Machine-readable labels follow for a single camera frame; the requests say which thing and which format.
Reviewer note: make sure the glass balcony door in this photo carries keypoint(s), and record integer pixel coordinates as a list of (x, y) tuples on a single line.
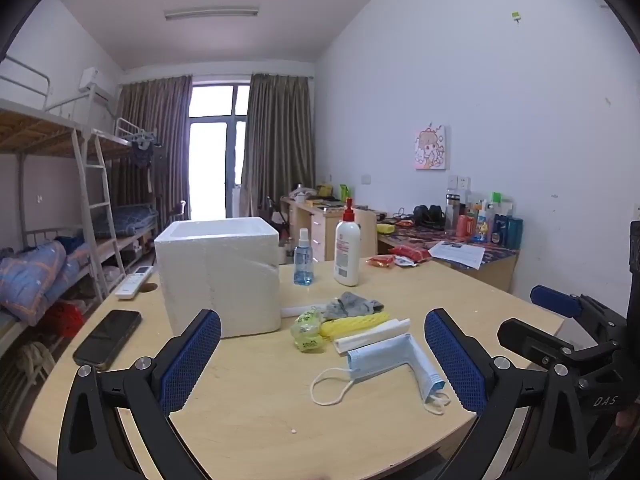
[(212, 160)]

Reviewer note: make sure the white foam sheet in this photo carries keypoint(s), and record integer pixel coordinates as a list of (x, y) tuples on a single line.
[(375, 335)]

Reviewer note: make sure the yellow cloth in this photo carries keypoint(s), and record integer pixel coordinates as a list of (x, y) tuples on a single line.
[(386, 228)]

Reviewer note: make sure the red yellow snack packet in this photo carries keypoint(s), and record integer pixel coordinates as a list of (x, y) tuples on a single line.
[(380, 260)]

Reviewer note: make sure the yellow foam net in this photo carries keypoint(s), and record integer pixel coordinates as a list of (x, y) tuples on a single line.
[(350, 324)]

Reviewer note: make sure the grey metal bed ladder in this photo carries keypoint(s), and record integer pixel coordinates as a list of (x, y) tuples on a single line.
[(97, 205)]

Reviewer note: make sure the wooden desk with drawers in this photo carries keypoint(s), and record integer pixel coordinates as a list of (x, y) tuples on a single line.
[(302, 220)]

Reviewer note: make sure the black headphones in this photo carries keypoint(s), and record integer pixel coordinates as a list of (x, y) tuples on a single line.
[(429, 215)]

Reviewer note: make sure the white foam box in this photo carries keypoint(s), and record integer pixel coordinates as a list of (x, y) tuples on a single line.
[(220, 280)]

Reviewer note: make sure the white lotion bottle red cap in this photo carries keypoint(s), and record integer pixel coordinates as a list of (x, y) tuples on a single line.
[(347, 255)]

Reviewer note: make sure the blue face mask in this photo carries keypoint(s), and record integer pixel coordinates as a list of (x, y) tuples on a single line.
[(390, 360)]

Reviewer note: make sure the red basket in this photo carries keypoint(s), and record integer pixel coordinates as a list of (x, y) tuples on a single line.
[(62, 320)]

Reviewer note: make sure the green wall hook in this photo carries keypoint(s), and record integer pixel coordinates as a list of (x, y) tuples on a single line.
[(516, 16)]

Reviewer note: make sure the grey metal bunk bed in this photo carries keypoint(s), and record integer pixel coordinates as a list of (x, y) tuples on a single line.
[(117, 140), (30, 132)]

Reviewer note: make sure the white air conditioner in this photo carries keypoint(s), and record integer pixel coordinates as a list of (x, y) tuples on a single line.
[(97, 82)]

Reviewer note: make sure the printed paper sheet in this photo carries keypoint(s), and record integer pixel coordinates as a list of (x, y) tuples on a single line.
[(457, 253)]

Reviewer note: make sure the hanging dark clothes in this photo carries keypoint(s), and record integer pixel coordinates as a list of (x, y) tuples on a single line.
[(142, 152)]

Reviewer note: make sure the white remote control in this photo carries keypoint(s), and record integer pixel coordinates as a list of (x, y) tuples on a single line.
[(134, 282)]

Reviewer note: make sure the grey sock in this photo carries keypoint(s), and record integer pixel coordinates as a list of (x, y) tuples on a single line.
[(352, 304)]

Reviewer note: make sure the person's right hand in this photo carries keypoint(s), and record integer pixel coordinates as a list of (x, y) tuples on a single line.
[(626, 418)]

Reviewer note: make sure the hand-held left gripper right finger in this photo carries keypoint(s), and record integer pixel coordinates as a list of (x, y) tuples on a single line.
[(455, 360)]

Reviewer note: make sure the blue orange checked quilt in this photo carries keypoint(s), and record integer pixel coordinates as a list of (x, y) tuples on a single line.
[(35, 275)]

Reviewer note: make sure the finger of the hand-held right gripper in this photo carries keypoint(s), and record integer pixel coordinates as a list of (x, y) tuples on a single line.
[(530, 340), (555, 301)]

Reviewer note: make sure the green packet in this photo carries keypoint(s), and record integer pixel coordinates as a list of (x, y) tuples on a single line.
[(345, 192)]

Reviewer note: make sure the desk with patterned cloth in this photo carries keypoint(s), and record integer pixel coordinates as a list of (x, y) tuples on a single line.
[(495, 265)]

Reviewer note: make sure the ceiling tube light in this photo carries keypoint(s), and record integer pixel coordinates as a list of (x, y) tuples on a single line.
[(212, 13)]

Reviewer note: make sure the black smartphone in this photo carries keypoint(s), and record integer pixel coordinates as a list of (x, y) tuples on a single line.
[(107, 337)]

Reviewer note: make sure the blue spray bottle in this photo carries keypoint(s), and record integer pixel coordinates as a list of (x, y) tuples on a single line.
[(303, 262)]

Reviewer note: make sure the pink wall poster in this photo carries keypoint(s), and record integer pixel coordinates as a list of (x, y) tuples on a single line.
[(431, 147)]

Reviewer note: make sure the cluster of toiletry bottles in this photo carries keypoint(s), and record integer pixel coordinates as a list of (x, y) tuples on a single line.
[(482, 222)]

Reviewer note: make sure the green plastic bag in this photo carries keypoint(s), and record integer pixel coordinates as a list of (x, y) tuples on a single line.
[(307, 330)]

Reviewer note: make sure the brown curtain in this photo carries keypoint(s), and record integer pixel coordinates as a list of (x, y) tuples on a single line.
[(280, 140), (160, 135)]

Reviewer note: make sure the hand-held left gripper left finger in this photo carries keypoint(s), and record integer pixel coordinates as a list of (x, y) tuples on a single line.
[(192, 360)]

